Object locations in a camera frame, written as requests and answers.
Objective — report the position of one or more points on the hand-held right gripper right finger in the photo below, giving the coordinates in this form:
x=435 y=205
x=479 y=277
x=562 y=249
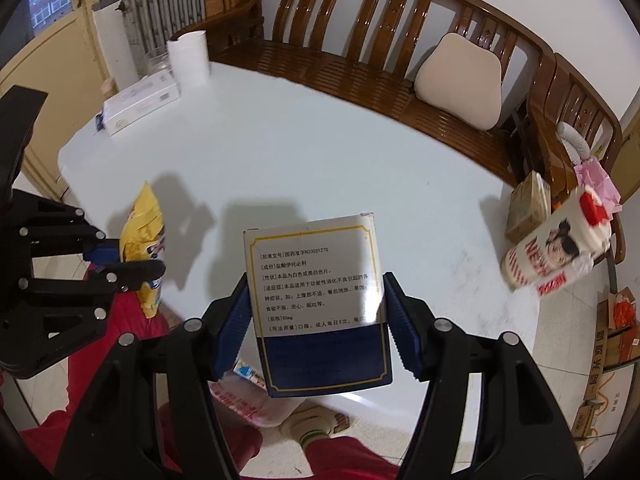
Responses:
x=400 y=330

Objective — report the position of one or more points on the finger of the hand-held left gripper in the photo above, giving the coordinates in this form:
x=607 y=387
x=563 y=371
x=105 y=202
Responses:
x=107 y=250
x=135 y=272

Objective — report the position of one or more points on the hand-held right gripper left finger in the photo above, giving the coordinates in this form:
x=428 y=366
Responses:
x=235 y=320

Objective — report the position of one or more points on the yellow snack packet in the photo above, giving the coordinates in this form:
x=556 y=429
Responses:
x=140 y=225

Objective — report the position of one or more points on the white plastic bag red print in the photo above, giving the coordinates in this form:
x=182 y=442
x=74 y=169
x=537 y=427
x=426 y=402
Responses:
x=235 y=402

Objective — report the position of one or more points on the white and blue medicine box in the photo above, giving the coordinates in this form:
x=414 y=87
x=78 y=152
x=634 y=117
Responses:
x=315 y=285

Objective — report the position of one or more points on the small blue white packet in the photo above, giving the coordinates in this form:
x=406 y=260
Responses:
x=248 y=371

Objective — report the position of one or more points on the cream door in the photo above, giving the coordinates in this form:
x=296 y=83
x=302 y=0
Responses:
x=50 y=70

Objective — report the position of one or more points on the flat white box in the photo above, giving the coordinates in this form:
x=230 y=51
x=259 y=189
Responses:
x=135 y=105

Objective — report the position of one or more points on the person's red pants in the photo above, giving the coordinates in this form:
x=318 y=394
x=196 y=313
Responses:
x=350 y=460

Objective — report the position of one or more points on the glass jar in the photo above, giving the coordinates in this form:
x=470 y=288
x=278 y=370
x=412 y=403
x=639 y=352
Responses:
x=157 y=62

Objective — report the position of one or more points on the tan cardboard box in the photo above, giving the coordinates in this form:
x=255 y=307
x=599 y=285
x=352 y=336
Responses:
x=525 y=210

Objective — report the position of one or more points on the grey radiator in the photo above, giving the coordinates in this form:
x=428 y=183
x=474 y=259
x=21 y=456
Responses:
x=150 y=5

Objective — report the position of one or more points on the white paper towel roll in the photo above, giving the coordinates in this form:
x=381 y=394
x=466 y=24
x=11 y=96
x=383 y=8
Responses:
x=187 y=60

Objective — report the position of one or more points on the open cardboard box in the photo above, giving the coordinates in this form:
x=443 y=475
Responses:
x=600 y=355

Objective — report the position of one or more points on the orange plastic bag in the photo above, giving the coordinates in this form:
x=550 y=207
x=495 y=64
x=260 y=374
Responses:
x=627 y=312

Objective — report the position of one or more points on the pink cloth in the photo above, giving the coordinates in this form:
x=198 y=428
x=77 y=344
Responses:
x=600 y=180

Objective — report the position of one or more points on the beige cushion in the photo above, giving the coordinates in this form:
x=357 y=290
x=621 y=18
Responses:
x=460 y=85

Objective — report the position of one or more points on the grey plush toy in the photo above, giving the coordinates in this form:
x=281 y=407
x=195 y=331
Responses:
x=575 y=140

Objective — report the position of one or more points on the wooden bench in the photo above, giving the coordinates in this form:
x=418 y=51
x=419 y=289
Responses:
x=350 y=75

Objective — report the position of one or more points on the wooden armchair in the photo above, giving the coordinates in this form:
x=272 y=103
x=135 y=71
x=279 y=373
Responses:
x=575 y=95

